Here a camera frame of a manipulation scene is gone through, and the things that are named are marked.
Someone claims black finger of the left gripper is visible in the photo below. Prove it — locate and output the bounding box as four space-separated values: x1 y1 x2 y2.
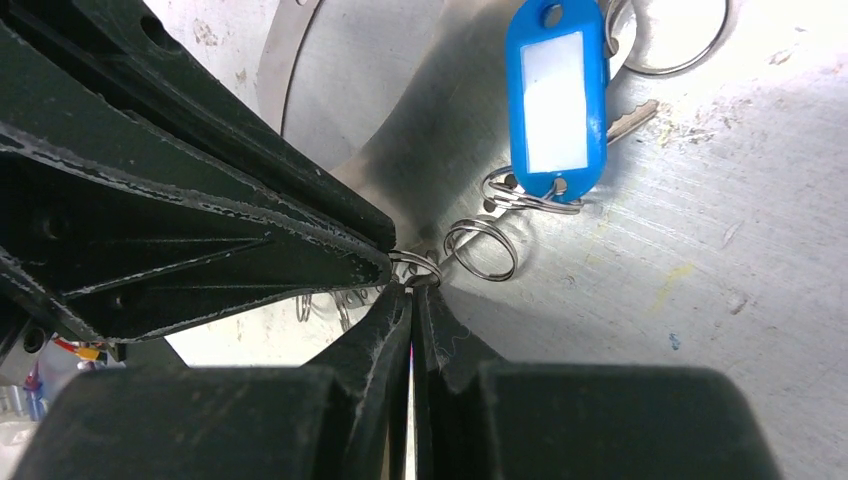
1 1 396 251
1 126 390 342

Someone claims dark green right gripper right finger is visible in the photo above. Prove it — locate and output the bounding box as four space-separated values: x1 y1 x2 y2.
411 286 780 479

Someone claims blue key tag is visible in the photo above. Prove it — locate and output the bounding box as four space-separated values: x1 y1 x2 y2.
505 1 609 204

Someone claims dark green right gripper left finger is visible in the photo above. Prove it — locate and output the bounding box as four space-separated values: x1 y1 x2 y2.
14 283 411 479

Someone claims small split ring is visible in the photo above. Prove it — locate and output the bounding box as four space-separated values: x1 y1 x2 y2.
443 218 519 283

